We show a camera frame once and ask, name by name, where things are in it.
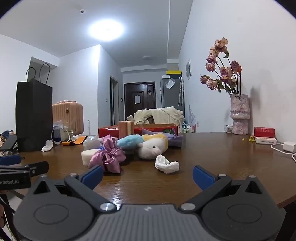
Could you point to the white paper notice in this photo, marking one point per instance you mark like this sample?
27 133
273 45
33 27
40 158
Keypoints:
137 99

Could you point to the light blue plush toy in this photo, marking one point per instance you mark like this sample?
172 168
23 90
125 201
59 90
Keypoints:
129 142

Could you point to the black phone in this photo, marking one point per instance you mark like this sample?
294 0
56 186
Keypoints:
10 141

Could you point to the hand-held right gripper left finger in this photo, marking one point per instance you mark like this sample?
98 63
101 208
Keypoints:
92 174

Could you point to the dark side door frame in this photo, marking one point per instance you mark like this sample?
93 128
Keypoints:
113 99

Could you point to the clear plastic bag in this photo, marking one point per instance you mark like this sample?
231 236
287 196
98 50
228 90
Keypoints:
60 129

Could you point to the dark brown entrance door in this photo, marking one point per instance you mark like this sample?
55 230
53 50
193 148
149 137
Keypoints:
143 109

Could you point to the dried pink roses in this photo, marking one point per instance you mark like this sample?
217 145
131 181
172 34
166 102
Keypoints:
225 73

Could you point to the yellow box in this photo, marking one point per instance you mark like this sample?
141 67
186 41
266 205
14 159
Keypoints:
174 74

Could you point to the clear bag on refrigerator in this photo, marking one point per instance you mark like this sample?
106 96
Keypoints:
170 83

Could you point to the white folded umbrella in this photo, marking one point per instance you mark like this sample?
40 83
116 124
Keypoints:
180 90

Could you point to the mauve satin scrunchie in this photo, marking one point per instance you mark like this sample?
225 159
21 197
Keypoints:
106 161

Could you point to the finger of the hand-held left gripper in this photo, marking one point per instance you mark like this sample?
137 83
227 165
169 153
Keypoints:
10 159
40 167

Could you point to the orange case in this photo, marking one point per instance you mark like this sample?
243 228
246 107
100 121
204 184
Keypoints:
79 139

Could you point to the clear plastic cup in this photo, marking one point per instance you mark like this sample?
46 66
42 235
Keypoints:
90 144

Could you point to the small yellow berries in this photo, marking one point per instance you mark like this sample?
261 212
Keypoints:
251 139

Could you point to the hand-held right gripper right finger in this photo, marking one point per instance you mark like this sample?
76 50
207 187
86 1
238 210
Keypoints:
203 177

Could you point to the red cardboard box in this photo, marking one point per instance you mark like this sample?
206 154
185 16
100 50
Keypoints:
108 132

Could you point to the white charger block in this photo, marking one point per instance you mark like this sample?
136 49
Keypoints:
290 146

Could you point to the beige jacket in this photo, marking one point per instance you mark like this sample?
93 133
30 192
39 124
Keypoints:
161 114

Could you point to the small crumpled white tissue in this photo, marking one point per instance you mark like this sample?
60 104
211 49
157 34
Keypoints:
48 146

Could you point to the black paper bag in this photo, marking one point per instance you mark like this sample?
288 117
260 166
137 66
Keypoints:
34 115

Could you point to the blue patterned pouch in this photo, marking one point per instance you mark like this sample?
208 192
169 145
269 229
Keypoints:
5 134

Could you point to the white and yellow plush toy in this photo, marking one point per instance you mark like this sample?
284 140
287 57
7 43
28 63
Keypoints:
151 147

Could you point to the bright round ceiling light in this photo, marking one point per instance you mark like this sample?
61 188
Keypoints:
106 30

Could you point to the purple knitted cloth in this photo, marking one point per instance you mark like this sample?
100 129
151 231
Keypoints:
175 140

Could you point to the round cream sponge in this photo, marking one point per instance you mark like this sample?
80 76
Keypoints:
89 157

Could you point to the pink textured vase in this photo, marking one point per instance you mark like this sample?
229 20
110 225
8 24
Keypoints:
239 111

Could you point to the small white bottle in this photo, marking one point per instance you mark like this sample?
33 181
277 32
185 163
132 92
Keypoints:
75 137

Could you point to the grey refrigerator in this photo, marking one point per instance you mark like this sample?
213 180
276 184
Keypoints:
170 97

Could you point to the large crumpled white tissue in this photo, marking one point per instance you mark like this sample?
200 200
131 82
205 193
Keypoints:
166 165

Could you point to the red rectangular box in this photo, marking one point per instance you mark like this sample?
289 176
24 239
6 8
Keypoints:
264 132

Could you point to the pink hard-shell suitcase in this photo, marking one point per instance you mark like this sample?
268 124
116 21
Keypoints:
69 115

